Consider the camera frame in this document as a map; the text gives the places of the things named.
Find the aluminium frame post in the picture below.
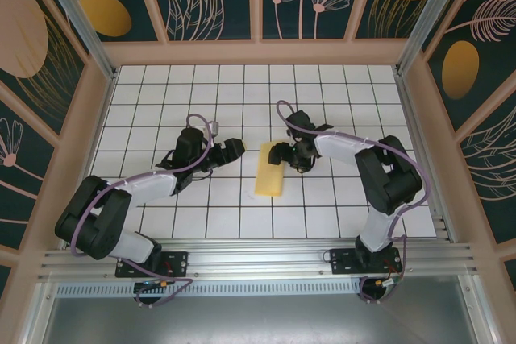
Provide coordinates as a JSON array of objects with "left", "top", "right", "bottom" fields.
[
  {"left": 31, "top": 0, "right": 119, "bottom": 81},
  {"left": 397, "top": 0, "right": 491, "bottom": 77}
]

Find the grey metal panel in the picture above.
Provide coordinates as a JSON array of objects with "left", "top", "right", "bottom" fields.
[{"left": 23, "top": 294, "right": 499, "bottom": 344}]

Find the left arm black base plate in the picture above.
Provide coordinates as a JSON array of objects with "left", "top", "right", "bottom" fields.
[{"left": 115, "top": 251, "right": 190, "bottom": 279}]

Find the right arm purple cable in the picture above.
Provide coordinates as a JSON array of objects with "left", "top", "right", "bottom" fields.
[{"left": 276, "top": 100, "right": 431, "bottom": 305}]

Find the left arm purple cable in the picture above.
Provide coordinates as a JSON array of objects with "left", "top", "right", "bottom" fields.
[{"left": 70, "top": 113, "right": 215, "bottom": 309}]

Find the perforated metal cable duct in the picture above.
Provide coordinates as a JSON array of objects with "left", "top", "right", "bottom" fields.
[{"left": 56, "top": 279, "right": 364, "bottom": 297}]

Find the yellow cloth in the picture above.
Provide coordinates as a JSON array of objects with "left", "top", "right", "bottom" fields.
[{"left": 254, "top": 140, "right": 286, "bottom": 198}]

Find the aluminium mounting rail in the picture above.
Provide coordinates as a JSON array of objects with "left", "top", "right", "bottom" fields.
[{"left": 36, "top": 236, "right": 481, "bottom": 283}]

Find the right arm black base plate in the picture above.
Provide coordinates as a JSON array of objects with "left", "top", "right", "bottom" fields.
[{"left": 329, "top": 247, "right": 403, "bottom": 275}]

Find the aluminium side rail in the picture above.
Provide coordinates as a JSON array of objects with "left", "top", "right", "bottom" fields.
[{"left": 396, "top": 72, "right": 460, "bottom": 245}]

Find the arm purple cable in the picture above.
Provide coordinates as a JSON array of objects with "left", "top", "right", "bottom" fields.
[
  {"left": 276, "top": 100, "right": 431, "bottom": 305},
  {"left": 70, "top": 113, "right": 215, "bottom": 309}
]

